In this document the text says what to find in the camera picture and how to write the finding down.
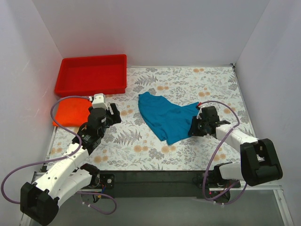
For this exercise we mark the floral patterned table mat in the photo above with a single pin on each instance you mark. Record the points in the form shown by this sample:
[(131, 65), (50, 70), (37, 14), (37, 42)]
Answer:
[(131, 145)]

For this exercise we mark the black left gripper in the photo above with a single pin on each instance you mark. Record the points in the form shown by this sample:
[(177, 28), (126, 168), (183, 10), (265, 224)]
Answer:
[(113, 113)]

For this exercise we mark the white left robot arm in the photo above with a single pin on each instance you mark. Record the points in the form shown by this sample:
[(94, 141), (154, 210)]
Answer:
[(41, 199)]

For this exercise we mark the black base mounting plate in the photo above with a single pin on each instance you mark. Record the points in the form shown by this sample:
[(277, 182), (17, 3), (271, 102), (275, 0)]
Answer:
[(150, 184)]

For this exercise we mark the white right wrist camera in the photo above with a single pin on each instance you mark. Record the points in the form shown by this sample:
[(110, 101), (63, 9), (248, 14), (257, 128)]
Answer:
[(199, 115)]

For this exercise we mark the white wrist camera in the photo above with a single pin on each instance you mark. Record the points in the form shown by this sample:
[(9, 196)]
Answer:
[(199, 115), (99, 101)]

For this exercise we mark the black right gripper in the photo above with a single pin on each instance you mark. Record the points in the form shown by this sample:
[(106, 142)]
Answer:
[(198, 125)]

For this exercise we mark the folded orange t shirt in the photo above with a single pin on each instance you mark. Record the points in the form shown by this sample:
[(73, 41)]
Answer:
[(73, 112)]

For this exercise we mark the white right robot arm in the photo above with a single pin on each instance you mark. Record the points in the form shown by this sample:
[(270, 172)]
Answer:
[(259, 162)]

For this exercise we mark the teal t shirt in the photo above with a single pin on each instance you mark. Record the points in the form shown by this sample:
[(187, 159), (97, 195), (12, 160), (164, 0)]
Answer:
[(168, 121)]

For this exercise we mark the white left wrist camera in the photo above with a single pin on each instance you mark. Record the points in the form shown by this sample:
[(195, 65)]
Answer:
[(99, 101)]

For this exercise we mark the red plastic tray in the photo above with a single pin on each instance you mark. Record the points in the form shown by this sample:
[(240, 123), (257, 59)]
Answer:
[(86, 76)]

